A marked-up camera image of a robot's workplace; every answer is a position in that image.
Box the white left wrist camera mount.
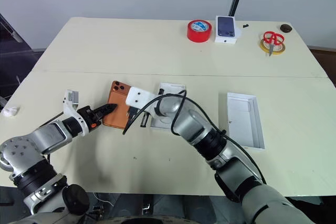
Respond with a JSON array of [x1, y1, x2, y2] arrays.
[[62, 89, 90, 137]]

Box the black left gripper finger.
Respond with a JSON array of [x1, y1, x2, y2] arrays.
[[93, 110, 113, 121], [97, 103, 117, 114]]

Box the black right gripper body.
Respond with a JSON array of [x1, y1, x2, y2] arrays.
[[128, 105, 148, 118]]

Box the crumpled white paper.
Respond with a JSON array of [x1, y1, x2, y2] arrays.
[[3, 106, 21, 118]]

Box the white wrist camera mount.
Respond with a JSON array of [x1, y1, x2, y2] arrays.
[[62, 89, 90, 137], [125, 86, 160, 112]]

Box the orange smartphone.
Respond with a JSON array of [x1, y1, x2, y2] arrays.
[[102, 80, 132, 130]]

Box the white phone box lid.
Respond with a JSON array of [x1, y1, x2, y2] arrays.
[[226, 92, 266, 151]]

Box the white phone box base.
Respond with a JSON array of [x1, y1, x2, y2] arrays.
[[149, 82, 187, 131]]

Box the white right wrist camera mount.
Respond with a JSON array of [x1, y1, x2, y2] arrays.
[[125, 86, 160, 112]]

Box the white box with phone picture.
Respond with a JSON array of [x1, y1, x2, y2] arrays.
[[214, 15, 243, 45]]

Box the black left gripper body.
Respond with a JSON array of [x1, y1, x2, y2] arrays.
[[78, 105, 103, 132]]

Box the yellow tape roll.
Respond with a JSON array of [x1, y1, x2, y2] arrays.
[[259, 38, 286, 56]]

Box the red handled scissors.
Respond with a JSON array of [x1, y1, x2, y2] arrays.
[[263, 31, 285, 57]]

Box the red tape roll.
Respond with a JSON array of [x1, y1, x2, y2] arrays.
[[186, 19, 212, 44]]

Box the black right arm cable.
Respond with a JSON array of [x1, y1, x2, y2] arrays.
[[122, 89, 267, 185]]

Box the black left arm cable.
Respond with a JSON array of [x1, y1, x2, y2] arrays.
[[38, 112, 65, 128]]

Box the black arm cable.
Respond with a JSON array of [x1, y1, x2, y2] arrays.
[[38, 112, 65, 128], [122, 89, 267, 185]]

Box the black round knob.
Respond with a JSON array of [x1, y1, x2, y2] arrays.
[[62, 184, 90, 216]]

